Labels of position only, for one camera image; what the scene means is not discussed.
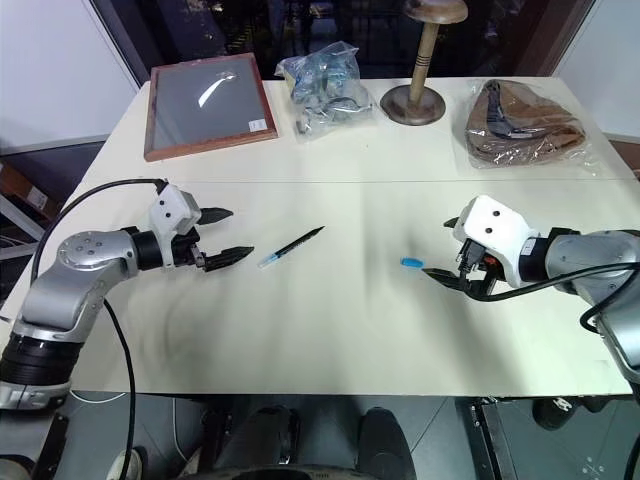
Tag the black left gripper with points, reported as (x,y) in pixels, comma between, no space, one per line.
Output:
(189,250)

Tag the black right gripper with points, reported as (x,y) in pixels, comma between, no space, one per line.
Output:
(475,265)

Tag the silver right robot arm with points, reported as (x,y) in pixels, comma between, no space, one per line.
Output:
(575,255)

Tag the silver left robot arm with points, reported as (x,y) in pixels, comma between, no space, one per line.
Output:
(80,260)

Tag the blue pen cap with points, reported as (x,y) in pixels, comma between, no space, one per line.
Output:
(411,263)

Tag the black pen with blue end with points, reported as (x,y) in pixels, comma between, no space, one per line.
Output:
(292,247)

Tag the brown cloth in plastic bag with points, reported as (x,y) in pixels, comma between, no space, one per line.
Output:
(520,127)

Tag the wooden hat stand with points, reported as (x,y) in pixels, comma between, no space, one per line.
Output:
(415,102)

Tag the clear plastic bag of parts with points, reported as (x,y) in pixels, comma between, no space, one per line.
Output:
(325,90)

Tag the black shoe with white logo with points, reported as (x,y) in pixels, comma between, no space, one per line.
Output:
(565,407)

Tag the dark rounded shape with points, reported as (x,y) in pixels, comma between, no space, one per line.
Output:
(387,440)

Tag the metal storage shelf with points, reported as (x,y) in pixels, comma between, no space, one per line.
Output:
(22,200)

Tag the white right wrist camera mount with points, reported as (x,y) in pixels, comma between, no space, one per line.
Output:
(492,225)

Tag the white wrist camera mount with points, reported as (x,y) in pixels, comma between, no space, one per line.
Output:
(167,205)
(492,225)

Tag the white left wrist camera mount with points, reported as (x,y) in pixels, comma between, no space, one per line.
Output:
(167,205)

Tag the wooden picture frame with glass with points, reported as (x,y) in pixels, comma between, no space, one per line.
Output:
(210,107)

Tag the black metal floor frame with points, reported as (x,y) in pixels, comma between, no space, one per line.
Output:
(492,440)

